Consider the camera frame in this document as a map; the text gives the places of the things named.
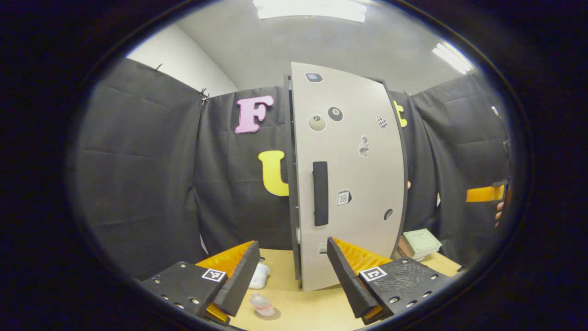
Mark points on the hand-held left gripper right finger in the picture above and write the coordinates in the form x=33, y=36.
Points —
x=347, y=280

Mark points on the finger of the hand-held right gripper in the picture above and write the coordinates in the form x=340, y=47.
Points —
x=480, y=194

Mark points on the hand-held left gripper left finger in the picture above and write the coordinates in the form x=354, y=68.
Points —
x=239, y=280

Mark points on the clear plastic bottle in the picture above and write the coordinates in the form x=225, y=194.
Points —
x=262, y=303

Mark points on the round brown coaster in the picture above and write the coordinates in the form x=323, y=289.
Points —
x=274, y=315

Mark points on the light grey cabinet door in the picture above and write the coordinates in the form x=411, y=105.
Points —
x=363, y=184

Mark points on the dark grey cabinet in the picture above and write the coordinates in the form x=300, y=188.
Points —
x=290, y=184

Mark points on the white crumpled packet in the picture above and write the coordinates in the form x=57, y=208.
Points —
x=259, y=276

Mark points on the pale green booklet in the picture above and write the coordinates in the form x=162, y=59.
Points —
x=422, y=242

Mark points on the ceiling light panel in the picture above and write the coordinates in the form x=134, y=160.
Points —
x=312, y=9
x=452, y=57

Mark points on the black backdrop cloth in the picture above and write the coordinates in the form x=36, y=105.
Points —
x=147, y=174

